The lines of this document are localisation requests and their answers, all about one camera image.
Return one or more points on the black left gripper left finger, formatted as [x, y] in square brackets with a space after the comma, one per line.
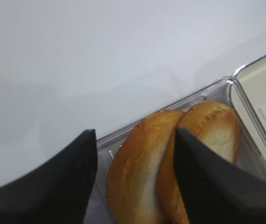
[56, 192]

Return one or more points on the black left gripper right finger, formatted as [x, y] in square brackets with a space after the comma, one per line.
[213, 190]

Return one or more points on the clear plastic bun container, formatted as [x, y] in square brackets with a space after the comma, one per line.
[248, 158]

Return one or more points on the front middle bun half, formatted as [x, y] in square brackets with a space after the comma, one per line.
[132, 175]

